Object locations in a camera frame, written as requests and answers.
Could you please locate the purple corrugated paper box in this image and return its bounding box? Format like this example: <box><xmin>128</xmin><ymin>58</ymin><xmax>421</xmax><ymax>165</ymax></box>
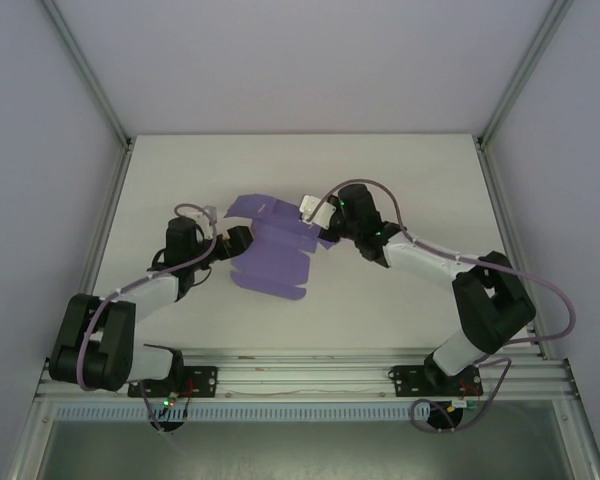
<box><xmin>224</xmin><ymin>193</ymin><xmax>339</xmax><ymax>302</ymax></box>

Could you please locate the grey metal sheet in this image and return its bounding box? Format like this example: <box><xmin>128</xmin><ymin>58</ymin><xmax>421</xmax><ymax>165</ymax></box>
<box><xmin>39</xmin><ymin>419</ymin><xmax>576</xmax><ymax>480</ymax></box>

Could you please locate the aluminium table side rail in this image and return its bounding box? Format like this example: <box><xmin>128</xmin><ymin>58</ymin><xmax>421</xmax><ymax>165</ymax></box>
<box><xmin>474</xmin><ymin>137</ymin><xmax>551</xmax><ymax>361</ymax></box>
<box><xmin>82</xmin><ymin>137</ymin><xmax>134</xmax><ymax>361</ymax></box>

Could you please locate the long aluminium base rail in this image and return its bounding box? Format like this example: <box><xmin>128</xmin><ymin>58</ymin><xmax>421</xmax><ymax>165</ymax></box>
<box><xmin>34</xmin><ymin>349</ymin><xmax>579</xmax><ymax>401</ymax></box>

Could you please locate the thin purple base cable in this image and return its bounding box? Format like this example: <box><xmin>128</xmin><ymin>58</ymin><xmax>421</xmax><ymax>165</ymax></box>
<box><xmin>410</xmin><ymin>357</ymin><xmax>512</xmax><ymax>435</ymax></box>
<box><xmin>140</xmin><ymin>382</ymin><xmax>167</xmax><ymax>434</ymax></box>

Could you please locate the white slotted cable duct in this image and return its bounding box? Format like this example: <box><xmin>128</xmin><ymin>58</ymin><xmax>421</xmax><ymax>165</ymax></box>
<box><xmin>53</xmin><ymin>403</ymin><xmax>481</xmax><ymax>422</ymax></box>

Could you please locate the aluminium upright frame post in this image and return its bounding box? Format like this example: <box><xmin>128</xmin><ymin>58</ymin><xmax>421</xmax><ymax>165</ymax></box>
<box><xmin>477</xmin><ymin>0</ymin><xmax>576</xmax><ymax>146</ymax></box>
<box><xmin>42</xmin><ymin>0</ymin><xmax>134</xmax><ymax>149</ymax></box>

